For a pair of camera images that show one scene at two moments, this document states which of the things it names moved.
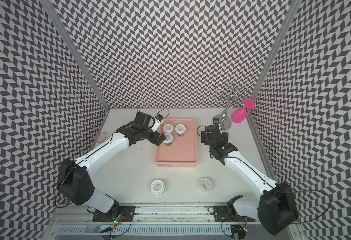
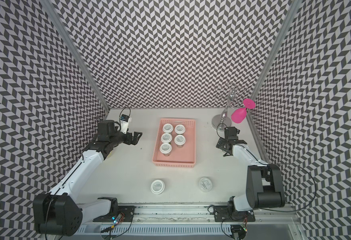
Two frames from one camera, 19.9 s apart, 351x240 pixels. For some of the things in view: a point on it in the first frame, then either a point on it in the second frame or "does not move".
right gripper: [204, 138] -> [221, 143]
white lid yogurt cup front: [157, 186] does not move
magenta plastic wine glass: [238, 115] does not move
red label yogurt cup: [180, 129] does not move
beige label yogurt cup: [168, 128] does not move
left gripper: [153, 139] -> [134, 141]
